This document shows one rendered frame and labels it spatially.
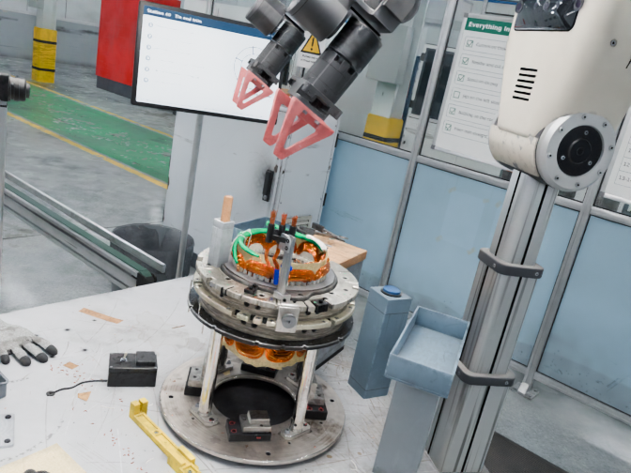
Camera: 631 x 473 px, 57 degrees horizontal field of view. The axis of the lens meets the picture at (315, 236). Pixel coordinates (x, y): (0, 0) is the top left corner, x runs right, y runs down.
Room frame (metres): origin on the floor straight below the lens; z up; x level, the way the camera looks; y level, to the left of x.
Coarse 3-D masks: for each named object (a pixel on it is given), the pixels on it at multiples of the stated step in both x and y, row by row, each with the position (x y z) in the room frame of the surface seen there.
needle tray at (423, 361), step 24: (432, 312) 1.10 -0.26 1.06; (408, 336) 1.05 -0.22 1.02; (432, 336) 1.07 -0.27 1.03; (456, 336) 1.08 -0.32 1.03; (408, 360) 0.87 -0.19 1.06; (432, 360) 0.96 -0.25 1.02; (456, 360) 0.90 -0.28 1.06; (408, 384) 0.87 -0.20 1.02; (432, 384) 0.85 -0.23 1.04; (408, 408) 0.93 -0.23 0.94; (432, 408) 0.92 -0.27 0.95; (384, 432) 0.94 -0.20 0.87; (408, 432) 0.93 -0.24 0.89; (384, 456) 0.94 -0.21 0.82; (408, 456) 0.93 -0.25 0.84
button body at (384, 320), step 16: (368, 304) 1.24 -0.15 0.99; (384, 304) 1.20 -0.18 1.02; (400, 304) 1.21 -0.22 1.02; (368, 320) 1.23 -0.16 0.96; (384, 320) 1.19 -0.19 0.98; (400, 320) 1.22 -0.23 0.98; (368, 336) 1.22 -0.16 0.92; (384, 336) 1.20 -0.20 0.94; (368, 352) 1.21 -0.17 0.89; (384, 352) 1.21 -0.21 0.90; (352, 368) 1.24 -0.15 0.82; (368, 368) 1.20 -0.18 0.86; (384, 368) 1.21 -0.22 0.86; (352, 384) 1.23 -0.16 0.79; (368, 384) 1.19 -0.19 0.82; (384, 384) 1.22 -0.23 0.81
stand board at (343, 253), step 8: (320, 240) 1.42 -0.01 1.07; (336, 240) 1.45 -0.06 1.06; (336, 248) 1.38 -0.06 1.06; (344, 248) 1.40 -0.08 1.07; (352, 248) 1.41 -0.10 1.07; (360, 248) 1.42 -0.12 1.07; (336, 256) 1.32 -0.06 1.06; (344, 256) 1.33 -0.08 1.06; (352, 256) 1.34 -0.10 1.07; (360, 256) 1.38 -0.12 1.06; (344, 264) 1.30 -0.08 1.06; (352, 264) 1.34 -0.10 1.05
